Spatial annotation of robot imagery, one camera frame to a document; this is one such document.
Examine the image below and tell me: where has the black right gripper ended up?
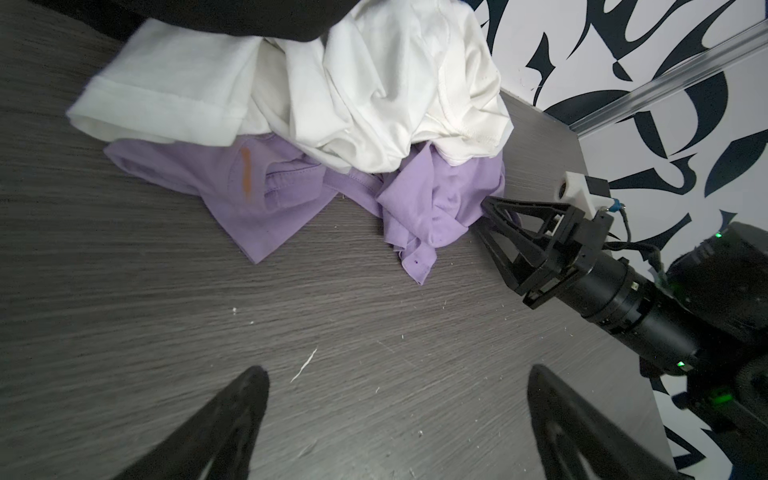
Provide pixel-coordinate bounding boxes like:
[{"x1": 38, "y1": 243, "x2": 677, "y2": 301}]
[{"x1": 473, "y1": 196, "x2": 614, "y2": 309}]

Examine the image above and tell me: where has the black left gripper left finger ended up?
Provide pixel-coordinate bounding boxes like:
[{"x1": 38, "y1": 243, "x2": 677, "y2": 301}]
[{"x1": 117, "y1": 366, "x2": 270, "y2": 479}]

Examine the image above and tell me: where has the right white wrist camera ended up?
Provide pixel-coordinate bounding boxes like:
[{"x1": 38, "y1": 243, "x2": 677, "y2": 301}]
[{"x1": 554, "y1": 171, "x2": 616, "y2": 220}]

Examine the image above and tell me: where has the aluminium frame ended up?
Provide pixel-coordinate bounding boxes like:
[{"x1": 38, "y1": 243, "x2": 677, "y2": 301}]
[{"x1": 569, "y1": 19, "x2": 767, "y2": 138}]

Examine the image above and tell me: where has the white cloth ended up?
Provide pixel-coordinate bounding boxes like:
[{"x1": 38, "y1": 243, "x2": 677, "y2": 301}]
[{"x1": 67, "y1": 1, "x2": 513, "y2": 173}]

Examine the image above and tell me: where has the purple cloth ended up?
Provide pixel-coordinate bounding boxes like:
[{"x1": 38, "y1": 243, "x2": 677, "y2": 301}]
[{"x1": 104, "y1": 135, "x2": 505, "y2": 284}]

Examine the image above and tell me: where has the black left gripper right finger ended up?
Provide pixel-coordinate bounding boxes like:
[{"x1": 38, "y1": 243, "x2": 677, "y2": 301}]
[{"x1": 527, "y1": 364, "x2": 681, "y2": 479}]

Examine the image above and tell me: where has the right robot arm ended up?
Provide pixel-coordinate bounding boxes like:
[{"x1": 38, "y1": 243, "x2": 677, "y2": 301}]
[{"x1": 474, "y1": 197, "x2": 767, "y2": 479}]

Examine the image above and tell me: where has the black cloth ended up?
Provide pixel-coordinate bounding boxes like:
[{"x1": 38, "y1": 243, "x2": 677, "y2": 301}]
[{"x1": 35, "y1": 0, "x2": 359, "y2": 42}]

